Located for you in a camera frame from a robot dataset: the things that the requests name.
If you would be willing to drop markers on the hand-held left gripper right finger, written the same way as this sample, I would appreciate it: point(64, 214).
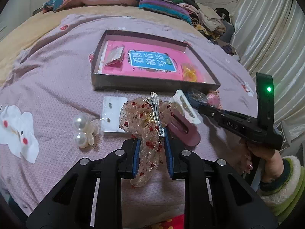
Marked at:
point(168, 158)

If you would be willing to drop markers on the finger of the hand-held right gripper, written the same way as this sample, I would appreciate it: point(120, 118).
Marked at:
point(212, 113)

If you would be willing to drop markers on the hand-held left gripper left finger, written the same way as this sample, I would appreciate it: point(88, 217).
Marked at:
point(137, 156)

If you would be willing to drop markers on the sheer red-dotted bow hair clip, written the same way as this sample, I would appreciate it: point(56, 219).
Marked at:
point(149, 143)

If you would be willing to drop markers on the white claw hair clip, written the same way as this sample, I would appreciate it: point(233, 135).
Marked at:
point(188, 109)

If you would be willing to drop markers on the shallow grey cardboard box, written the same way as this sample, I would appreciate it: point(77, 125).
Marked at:
point(143, 82)

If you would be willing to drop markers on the person's right forearm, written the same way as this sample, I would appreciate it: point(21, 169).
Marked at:
point(286, 190)

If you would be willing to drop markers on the person's right hand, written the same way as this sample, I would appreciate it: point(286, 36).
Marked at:
point(270, 162)

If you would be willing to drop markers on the pink flower hair accessory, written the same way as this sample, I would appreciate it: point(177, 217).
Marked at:
point(214, 100)

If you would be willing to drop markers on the maroon hair clip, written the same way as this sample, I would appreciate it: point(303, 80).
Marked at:
point(188, 133)

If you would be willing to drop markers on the white earring card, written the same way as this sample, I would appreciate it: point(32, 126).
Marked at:
point(113, 119)

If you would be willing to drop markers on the pearl hair clip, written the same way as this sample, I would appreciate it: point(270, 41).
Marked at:
point(81, 130)

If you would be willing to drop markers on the red printed cloth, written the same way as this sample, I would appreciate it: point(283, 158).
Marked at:
point(174, 221)

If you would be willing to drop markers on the pink book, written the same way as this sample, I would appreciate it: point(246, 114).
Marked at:
point(119, 69)

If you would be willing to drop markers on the pile of clothes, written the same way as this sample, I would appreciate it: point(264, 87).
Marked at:
point(209, 19)

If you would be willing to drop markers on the cream pleated curtain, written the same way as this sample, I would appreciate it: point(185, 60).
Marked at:
point(269, 28)

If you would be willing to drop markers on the small clear plastic packet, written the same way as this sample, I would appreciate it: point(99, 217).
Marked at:
point(114, 55)

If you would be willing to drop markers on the striped folded blanket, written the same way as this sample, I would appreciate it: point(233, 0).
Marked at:
point(164, 8)

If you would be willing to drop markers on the beige bed sheet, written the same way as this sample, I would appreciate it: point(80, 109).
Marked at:
point(28, 31)

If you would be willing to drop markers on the white wardrobe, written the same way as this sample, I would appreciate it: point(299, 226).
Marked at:
point(12, 12)

